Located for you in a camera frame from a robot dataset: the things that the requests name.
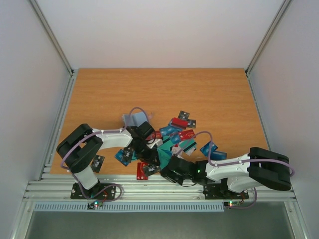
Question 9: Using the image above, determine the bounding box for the teal card magnetic stripe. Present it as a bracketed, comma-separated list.
[157, 148, 173, 170]

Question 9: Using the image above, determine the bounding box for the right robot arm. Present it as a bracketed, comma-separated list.
[160, 147, 294, 198]

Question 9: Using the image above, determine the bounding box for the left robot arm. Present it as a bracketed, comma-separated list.
[56, 121, 160, 198]

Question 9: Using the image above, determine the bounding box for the black VIP card left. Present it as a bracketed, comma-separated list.
[122, 147, 134, 163]

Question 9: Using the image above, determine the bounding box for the red card bottom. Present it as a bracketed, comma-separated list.
[136, 162, 148, 181]

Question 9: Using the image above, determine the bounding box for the blue card left bottom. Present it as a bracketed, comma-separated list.
[115, 149, 129, 167]

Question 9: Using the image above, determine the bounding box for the blue card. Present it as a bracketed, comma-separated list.
[115, 149, 129, 167]
[200, 142, 218, 157]
[210, 151, 227, 161]

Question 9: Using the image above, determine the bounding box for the red VIP card centre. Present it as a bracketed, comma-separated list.
[178, 129, 195, 141]

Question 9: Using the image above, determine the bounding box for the blue card far right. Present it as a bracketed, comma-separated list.
[210, 151, 227, 161]

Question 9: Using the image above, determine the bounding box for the red card upper right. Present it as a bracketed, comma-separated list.
[170, 118, 188, 129]

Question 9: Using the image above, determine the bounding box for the black card lone left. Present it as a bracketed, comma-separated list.
[91, 155, 105, 173]

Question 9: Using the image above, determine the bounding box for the blue slotted cable duct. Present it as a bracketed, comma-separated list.
[34, 202, 224, 213]

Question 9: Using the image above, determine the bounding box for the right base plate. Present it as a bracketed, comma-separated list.
[203, 183, 249, 200]

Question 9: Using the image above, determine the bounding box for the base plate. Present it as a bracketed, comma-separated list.
[70, 183, 116, 200]
[203, 183, 249, 200]

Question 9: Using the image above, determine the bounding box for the left base plate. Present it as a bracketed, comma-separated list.
[70, 183, 116, 200]

